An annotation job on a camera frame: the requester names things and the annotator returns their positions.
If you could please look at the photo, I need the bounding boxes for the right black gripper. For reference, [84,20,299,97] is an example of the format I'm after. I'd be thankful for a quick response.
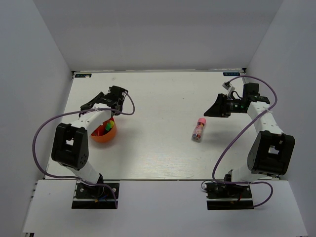
[204,93,245,118]

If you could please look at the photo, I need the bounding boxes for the green highlighter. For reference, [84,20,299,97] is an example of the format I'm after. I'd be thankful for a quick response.
[105,123,111,133]

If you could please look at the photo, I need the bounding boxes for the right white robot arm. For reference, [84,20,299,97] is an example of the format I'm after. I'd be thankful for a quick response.
[204,82,295,197]

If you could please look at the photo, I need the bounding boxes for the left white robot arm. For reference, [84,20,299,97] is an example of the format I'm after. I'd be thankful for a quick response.
[51,86,128,197]

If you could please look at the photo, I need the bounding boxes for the right blue table label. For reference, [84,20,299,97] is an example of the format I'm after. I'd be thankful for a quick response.
[223,72,240,77]

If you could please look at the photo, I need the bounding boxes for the blue table label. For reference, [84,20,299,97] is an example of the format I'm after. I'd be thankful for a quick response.
[223,72,240,77]
[75,74,92,78]

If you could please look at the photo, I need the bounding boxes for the orange round container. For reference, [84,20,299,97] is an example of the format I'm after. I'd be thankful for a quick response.
[90,118,117,143]

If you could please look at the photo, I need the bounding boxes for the pink marker tube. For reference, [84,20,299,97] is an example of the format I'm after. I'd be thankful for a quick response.
[192,118,206,141]

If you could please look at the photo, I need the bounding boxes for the left blue table label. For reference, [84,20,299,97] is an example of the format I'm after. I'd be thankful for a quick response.
[75,74,92,78]

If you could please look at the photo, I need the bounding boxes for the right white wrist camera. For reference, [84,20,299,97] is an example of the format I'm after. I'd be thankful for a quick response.
[222,81,235,98]

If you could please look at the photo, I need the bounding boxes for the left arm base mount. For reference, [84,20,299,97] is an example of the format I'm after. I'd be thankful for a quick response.
[72,182,120,209]

